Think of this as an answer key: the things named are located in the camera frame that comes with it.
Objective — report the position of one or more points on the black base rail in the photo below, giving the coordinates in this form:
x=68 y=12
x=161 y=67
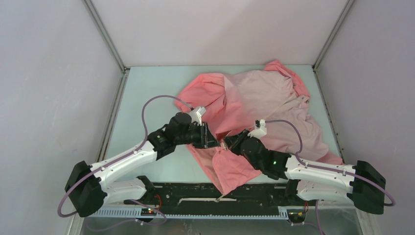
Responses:
x=204 y=198

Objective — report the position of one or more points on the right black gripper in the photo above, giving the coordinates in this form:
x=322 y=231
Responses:
x=232 y=142

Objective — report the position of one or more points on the pink zip-up jacket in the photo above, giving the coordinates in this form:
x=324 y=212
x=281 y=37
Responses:
x=272 y=104

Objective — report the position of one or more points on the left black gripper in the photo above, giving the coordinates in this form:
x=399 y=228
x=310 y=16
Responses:
x=206 y=140

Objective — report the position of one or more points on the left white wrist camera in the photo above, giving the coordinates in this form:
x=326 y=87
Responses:
x=196 y=114

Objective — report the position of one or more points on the white cable tray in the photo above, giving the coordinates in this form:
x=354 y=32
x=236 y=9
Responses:
x=140 y=212

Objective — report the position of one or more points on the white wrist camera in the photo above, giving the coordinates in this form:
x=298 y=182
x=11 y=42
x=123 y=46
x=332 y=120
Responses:
x=259 y=130
x=196 y=114

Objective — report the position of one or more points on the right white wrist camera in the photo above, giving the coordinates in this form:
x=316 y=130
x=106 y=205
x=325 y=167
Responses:
x=259 y=130

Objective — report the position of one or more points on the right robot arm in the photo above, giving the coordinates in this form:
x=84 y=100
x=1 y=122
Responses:
x=361 y=184

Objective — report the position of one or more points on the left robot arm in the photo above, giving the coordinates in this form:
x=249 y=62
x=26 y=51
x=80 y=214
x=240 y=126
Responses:
x=91 y=186

